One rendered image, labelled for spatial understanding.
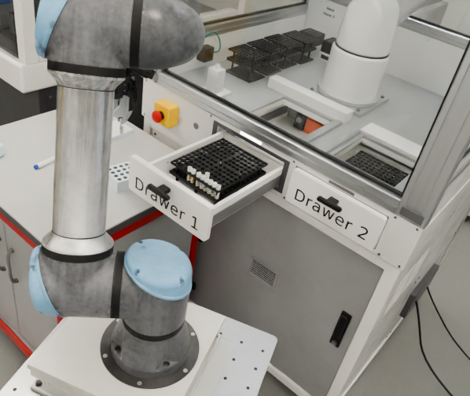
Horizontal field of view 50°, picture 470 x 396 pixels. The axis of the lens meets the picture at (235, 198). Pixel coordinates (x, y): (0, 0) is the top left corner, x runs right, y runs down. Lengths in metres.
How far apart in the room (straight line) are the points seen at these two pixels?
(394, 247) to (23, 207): 0.99
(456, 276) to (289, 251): 1.41
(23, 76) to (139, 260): 1.17
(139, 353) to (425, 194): 0.75
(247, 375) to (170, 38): 0.69
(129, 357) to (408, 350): 1.60
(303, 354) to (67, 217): 1.18
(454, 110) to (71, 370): 0.93
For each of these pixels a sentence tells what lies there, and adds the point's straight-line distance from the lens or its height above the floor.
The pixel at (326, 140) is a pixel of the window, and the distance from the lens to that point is 1.37.
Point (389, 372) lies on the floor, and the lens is 2.25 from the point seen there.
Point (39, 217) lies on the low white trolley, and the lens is 1.43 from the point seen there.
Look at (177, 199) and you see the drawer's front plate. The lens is 1.28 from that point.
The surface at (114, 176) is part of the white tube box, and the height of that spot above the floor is 0.79.
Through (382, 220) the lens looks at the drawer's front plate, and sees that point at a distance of 1.34.
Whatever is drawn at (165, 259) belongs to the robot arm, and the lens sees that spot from 0.87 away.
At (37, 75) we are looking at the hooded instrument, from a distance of 1.94.
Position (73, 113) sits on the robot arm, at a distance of 0.80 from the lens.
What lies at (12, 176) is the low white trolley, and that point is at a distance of 1.59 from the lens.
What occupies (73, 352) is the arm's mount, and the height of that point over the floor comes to 0.84.
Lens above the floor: 1.66
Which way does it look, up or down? 36 degrees down
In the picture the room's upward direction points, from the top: 11 degrees clockwise
